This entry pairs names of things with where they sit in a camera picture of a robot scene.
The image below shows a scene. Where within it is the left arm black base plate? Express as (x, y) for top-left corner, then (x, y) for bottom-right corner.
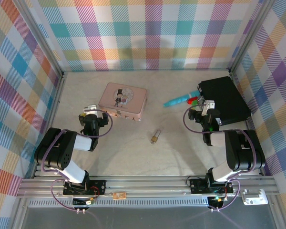
(62, 179), (107, 197)

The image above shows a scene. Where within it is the aluminium corner post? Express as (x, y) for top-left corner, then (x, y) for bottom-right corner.
(228, 0), (276, 73)
(18, 0), (65, 77)

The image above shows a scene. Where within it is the pink tin box with couple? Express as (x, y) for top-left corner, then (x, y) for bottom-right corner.
(98, 82), (148, 122)

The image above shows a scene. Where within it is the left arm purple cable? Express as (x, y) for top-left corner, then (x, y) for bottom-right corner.
(41, 109), (114, 212)

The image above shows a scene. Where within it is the white plastic bracket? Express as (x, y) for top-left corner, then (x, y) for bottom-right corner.
(239, 188), (269, 206)

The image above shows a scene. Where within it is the teal pen-shaped toy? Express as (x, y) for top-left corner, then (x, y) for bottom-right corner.
(163, 90), (201, 108)

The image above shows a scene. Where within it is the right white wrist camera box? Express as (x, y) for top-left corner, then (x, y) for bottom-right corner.
(202, 99), (215, 116)

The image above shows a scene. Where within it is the aluminium frame rail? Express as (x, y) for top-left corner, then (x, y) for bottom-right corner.
(16, 176), (280, 199)

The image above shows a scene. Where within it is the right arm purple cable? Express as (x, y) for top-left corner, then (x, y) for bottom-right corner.
(184, 104), (257, 212)

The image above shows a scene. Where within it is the grey slotted cable duct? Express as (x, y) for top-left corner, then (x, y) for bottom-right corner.
(28, 199), (212, 208)

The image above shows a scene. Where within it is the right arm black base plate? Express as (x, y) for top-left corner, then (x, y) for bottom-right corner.
(189, 178), (235, 195)

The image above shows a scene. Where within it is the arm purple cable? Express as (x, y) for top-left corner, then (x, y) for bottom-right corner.
(41, 109), (114, 212)
(184, 104), (257, 212)

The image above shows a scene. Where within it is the small brass padlock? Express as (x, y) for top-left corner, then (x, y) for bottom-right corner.
(151, 128), (163, 143)

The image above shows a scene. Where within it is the black hard case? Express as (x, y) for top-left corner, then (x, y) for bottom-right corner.
(197, 76), (251, 127)

